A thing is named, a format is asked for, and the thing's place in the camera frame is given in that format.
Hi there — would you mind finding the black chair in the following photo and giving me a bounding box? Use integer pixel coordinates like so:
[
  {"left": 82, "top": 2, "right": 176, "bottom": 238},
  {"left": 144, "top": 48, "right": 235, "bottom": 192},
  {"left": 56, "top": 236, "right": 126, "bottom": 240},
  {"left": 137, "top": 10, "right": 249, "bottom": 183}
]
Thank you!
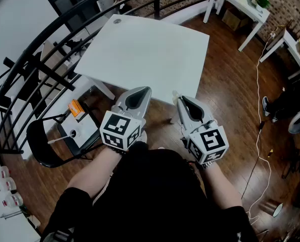
[{"left": 26, "top": 104, "right": 106, "bottom": 168}]

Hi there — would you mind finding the person's black clothing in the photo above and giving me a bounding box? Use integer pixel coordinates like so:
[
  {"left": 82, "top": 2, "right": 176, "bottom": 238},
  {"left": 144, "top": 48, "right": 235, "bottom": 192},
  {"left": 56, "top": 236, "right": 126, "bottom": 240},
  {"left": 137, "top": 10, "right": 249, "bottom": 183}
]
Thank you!
[{"left": 40, "top": 141, "right": 260, "bottom": 242}]

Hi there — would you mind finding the white cable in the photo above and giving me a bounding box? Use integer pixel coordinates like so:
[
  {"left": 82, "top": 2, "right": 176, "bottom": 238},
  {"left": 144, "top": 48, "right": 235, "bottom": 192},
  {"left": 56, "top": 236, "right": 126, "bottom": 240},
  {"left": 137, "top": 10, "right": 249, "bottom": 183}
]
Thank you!
[{"left": 245, "top": 33, "right": 273, "bottom": 226}]

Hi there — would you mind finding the black cabinet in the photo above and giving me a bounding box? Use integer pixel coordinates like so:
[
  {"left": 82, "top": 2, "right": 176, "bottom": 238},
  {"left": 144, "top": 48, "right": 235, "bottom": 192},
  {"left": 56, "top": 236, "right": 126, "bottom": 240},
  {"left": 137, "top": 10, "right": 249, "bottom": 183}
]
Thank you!
[{"left": 44, "top": 0, "right": 97, "bottom": 33}]

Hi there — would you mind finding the white narrow side table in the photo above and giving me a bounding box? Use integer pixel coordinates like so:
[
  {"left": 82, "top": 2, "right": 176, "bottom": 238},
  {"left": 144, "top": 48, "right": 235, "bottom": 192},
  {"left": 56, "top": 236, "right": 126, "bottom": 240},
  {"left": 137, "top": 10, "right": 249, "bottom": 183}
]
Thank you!
[{"left": 259, "top": 29, "right": 300, "bottom": 77}]

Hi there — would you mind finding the dark bead bracelet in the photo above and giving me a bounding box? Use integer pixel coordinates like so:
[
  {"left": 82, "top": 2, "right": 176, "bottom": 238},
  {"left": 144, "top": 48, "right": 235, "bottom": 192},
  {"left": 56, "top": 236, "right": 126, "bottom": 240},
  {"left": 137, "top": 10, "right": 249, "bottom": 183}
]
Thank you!
[{"left": 106, "top": 145, "right": 127, "bottom": 156}]

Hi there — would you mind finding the black metal railing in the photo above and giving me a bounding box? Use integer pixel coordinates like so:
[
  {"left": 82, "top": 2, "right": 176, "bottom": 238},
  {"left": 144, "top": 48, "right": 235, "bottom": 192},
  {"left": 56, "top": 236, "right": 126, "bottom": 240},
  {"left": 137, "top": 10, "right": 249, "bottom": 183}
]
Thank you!
[{"left": 0, "top": 0, "right": 216, "bottom": 156}]

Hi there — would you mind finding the light wooden board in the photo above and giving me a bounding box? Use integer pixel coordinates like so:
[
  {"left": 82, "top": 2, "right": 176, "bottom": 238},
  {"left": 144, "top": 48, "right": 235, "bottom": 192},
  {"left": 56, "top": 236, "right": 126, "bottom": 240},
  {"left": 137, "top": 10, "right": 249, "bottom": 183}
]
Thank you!
[{"left": 38, "top": 39, "right": 70, "bottom": 106}]

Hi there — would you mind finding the person's left forearm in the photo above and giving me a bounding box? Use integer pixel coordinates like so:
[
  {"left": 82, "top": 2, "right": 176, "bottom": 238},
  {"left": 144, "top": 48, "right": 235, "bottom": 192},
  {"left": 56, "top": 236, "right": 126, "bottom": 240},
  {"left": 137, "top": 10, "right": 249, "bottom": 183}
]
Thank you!
[{"left": 66, "top": 146, "right": 123, "bottom": 199}]

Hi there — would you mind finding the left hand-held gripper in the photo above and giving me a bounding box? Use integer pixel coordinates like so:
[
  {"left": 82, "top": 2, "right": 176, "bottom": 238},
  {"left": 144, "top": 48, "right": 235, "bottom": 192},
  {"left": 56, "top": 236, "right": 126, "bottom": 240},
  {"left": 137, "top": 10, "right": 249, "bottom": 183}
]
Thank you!
[{"left": 99, "top": 86, "right": 152, "bottom": 152}]

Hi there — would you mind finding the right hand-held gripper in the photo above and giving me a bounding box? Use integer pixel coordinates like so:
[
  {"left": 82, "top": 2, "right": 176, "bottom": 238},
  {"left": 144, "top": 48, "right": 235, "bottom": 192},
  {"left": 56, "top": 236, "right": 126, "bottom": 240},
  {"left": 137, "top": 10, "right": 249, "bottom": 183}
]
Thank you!
[{"left": 177, "top": 96, "right": 229, "bottom": 165}]

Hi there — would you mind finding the brown cylindrical container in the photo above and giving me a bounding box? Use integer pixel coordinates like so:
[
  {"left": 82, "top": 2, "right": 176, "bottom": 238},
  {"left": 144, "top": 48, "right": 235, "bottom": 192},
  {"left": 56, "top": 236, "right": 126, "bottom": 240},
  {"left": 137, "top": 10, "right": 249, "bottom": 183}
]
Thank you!
[{"left": 259, "top": 199, "right": 284, "bottom": 218}]

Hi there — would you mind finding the white square table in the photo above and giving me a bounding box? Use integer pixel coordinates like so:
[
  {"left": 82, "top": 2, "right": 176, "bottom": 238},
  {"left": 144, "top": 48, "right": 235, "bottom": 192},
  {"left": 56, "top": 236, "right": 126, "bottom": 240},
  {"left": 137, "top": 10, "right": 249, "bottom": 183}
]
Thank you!
[{"left": 73, "top": 14, "right": 210, "bottom": 106}]

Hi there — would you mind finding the white long-handled brush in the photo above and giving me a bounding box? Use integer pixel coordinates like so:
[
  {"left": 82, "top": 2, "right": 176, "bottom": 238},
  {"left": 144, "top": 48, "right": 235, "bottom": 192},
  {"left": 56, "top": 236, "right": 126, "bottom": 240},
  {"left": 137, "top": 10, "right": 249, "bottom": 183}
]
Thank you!
[{"left": 47, "top": 130, "right": 77, "bottom": 145}]

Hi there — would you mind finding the orange box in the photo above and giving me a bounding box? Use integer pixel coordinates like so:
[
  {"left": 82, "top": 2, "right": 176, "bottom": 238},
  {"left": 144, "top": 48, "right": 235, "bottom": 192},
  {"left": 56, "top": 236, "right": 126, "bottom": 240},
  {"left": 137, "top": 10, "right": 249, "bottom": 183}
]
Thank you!
[{"left": 67, "top": 99, "right": 87, "bottom": 118}]

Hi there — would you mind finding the brown cardboard box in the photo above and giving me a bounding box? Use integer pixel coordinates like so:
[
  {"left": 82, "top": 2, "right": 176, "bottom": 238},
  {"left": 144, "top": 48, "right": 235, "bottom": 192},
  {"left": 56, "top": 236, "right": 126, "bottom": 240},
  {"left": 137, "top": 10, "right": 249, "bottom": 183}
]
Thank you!
[{"left": 221, "top": 8, "right": 250, "bottom": 32}]

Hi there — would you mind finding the person's right forearm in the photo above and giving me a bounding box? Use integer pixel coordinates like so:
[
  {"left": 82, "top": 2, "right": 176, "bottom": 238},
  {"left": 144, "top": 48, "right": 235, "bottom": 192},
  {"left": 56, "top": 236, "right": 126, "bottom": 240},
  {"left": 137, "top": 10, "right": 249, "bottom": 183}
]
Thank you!
[{"left": 199, "top": 162, "right": 243, "bottom": 209}]

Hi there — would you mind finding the green plant pot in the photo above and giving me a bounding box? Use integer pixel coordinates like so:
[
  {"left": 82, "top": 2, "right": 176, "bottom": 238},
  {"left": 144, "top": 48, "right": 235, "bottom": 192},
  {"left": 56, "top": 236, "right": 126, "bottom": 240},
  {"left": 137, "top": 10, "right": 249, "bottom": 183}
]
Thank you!
[{"left": 252, "top": 0, "right": 271, "bottom": 12}]

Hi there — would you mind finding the black cable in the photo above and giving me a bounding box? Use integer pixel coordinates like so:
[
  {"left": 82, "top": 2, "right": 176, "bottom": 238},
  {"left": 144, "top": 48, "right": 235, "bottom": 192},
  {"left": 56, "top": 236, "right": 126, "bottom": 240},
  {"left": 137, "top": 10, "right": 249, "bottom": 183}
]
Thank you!
[{"left": 240, "top": 121, "right": 265, "bottom": 199}]

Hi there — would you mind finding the small white object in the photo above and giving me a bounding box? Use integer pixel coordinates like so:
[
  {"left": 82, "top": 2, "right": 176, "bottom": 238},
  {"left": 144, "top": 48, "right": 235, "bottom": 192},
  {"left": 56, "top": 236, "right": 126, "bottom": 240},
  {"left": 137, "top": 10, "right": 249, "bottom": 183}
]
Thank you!
[{"left": 172, "top": 90, "right": 182, "bottom": 105}]

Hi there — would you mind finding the clear plastic bottle red label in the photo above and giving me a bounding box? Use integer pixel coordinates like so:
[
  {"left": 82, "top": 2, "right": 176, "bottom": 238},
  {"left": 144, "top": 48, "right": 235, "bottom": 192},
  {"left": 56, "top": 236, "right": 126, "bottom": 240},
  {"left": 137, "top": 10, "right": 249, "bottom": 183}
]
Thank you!
[
  {"left": 2, "top": 192, "right": 24, "bottom": 209},
  {"left": 0, "top": 166, "right": 12, "bottom": 180},
  {"left": 0, "top": 177, "right": 17, "bottom": 192}
]

